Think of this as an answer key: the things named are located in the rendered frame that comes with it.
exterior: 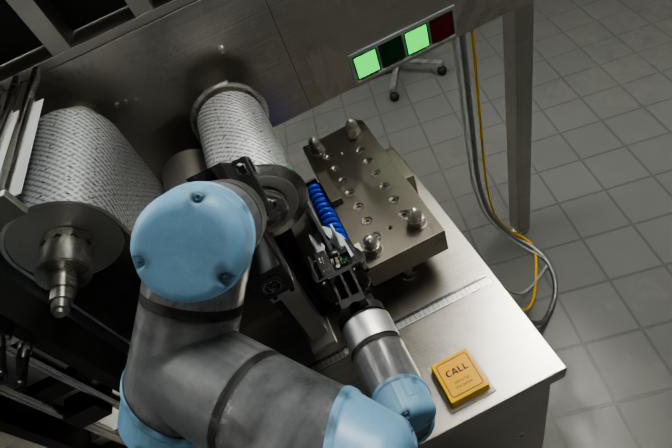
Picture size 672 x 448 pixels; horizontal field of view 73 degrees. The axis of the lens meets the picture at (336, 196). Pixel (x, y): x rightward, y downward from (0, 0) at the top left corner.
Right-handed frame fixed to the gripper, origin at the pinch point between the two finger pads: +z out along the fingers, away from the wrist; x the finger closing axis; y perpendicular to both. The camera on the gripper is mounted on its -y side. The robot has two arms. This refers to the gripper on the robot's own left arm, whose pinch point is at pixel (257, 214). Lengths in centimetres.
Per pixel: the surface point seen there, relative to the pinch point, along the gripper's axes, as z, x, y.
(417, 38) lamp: 33, -43, 17
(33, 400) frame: -3.0, 36.9, -8.6
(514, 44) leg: 63, -77, 7
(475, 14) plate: 35, -57, 16
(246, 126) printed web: 10.3, -3.4, 12.9
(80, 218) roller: -2.0, 20.6, 10.1
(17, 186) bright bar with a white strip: -6.1, 23.4, 16.4
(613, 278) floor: 96, -94, -86
